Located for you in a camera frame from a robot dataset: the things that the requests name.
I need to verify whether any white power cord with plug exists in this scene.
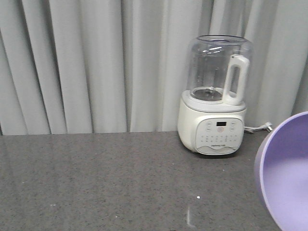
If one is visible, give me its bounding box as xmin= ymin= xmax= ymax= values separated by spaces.
xmin=243 ymin=122 xmax=274 ymax=134

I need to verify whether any purple plastic bowl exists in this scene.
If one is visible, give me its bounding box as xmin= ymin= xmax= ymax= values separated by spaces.
xmin=254 ymin=112 xmax=308 ymax=231

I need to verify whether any white blender with clear jar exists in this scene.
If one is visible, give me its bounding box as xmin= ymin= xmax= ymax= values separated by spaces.
xmin=177 ymin=35 xmax=253 ymax=155

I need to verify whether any white pleated curtain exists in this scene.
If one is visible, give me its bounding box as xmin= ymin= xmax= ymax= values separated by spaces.
xmin=0 ymin=0 xmax=308 ymax=135

